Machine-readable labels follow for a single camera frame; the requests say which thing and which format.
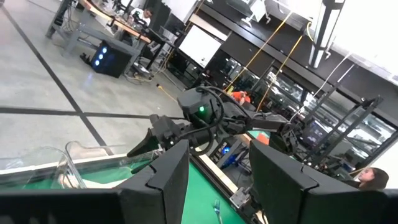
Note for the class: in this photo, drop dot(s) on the iridescent rainbow metal fork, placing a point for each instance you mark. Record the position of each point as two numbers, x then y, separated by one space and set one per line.
217 207

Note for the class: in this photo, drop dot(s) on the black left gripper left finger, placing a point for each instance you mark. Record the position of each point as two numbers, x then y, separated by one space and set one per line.
161 193

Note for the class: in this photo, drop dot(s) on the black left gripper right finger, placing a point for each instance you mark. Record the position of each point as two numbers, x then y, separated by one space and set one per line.
286 193

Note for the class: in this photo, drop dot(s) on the grey metal mounting bracket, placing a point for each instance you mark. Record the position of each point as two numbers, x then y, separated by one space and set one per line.
239 197

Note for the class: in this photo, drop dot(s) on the person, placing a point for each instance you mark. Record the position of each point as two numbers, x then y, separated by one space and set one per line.
241 97
143 18
373 179

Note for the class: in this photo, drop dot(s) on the white screen monitor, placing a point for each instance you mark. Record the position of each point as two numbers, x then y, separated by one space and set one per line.
199 46

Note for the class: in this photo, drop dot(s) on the grey metal desk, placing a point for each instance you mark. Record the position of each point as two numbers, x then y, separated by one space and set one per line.
93 35

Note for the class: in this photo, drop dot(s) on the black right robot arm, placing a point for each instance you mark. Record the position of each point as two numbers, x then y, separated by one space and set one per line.
267 121

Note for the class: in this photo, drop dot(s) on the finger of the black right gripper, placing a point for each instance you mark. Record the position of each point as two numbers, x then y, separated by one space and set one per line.
146 144
141 168

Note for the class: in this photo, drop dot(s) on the black computer tower blue lights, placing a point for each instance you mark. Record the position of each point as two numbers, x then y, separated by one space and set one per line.
115 62

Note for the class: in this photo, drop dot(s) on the wooden robot table green mat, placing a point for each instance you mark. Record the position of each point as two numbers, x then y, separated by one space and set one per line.
258 135

